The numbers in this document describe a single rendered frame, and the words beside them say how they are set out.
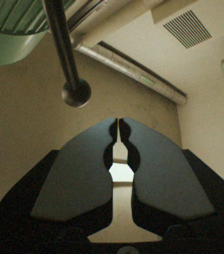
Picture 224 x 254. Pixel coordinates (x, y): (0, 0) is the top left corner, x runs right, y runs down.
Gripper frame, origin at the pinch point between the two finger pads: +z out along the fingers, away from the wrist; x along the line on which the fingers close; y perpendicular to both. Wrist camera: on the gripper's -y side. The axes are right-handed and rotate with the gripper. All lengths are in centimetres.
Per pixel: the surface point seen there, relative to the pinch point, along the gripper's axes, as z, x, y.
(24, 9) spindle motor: 10.8, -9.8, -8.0
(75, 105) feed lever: 9.9, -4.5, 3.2
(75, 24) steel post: 185, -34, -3
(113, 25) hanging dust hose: 177, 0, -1
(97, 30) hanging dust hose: 185, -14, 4
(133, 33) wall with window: 209, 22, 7
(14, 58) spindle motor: 17.8, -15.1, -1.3
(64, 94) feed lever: 10.0, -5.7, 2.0
